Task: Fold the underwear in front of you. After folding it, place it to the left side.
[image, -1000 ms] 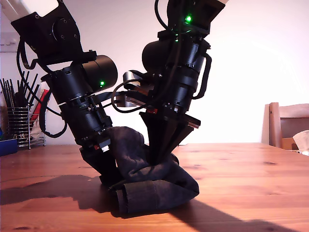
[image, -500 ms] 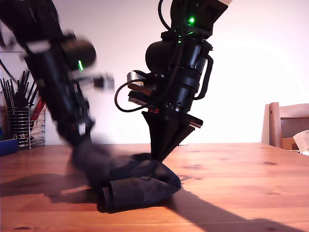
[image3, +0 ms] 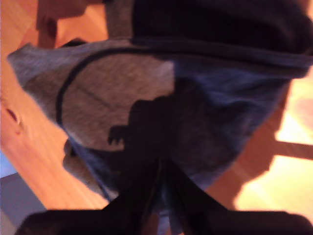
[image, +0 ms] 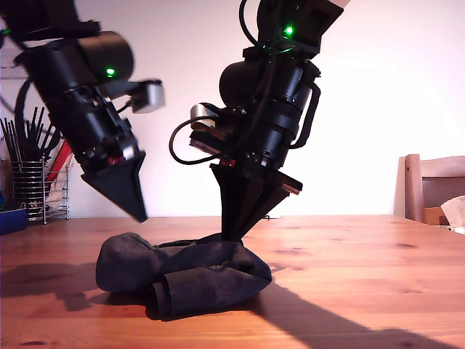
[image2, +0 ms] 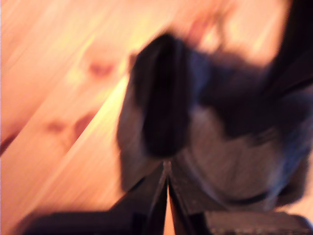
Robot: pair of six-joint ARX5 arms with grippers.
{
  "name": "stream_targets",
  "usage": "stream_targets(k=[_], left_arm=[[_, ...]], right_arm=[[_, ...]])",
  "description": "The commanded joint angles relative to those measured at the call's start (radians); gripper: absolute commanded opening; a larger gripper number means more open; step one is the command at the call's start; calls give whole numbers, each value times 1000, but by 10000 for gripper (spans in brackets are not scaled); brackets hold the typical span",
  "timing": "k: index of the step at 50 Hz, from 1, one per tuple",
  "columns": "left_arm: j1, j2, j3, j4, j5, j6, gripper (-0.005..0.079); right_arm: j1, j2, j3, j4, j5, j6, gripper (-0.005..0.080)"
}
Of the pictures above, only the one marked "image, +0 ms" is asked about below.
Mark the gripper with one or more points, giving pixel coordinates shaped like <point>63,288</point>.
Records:
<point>94,127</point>
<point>278,145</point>

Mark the dark grey underwear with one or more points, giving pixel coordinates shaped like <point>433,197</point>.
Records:
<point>203,287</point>

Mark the white paper sleeve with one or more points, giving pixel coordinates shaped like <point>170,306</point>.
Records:
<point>57,194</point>

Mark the red chopstick packet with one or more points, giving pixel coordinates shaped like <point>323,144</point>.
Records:
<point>54,169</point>

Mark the black chopstick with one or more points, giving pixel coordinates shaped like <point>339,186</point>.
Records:
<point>32,125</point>
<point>8,141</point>
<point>39,123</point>
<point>46,138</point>
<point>19,131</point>
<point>52,143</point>
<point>11,138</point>
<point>16,140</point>

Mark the blue box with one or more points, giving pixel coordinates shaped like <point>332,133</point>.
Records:
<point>12,221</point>

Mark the brown wooden board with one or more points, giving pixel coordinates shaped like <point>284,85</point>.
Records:
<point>4,174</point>

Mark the wooden chair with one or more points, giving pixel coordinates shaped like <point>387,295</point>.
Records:
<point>412,189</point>

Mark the white tissue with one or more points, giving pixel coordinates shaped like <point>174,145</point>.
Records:
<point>456,211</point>

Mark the white light switch plate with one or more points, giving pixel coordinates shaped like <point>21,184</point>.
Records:
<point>7,71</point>

